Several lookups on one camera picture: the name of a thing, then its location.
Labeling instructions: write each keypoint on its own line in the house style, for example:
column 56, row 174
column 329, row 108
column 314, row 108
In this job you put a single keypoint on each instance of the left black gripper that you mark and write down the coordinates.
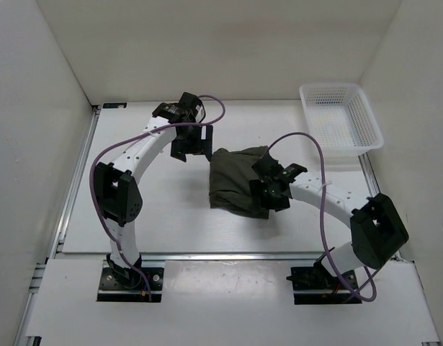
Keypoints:
column 179, row 151

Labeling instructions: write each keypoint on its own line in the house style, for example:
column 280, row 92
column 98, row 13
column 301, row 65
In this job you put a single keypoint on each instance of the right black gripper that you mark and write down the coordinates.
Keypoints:
column 256, row 187

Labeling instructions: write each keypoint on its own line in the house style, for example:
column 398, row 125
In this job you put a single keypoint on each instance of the olive green shorts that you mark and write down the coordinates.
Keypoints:
column 230, row 174

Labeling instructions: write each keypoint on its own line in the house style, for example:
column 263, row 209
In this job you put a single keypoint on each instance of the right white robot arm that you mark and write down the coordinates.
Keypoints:
column 377, row 231

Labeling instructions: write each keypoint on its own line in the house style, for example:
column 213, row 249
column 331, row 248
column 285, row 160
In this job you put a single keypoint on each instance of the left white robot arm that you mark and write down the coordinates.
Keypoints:
column 114, row 185

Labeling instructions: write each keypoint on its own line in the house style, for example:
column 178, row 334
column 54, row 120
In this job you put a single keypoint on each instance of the white perforated plastic basket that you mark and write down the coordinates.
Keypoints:
column 340, row 118

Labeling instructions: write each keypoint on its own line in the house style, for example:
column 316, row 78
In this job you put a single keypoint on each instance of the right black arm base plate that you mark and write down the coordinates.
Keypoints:
column 313, row 287

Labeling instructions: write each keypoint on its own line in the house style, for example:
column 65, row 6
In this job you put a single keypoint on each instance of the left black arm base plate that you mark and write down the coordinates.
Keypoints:
column 111, row 290

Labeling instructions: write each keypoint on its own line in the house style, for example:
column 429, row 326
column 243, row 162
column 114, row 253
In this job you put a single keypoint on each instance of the aluminium frame rail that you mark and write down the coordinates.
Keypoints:
column 230, row 256

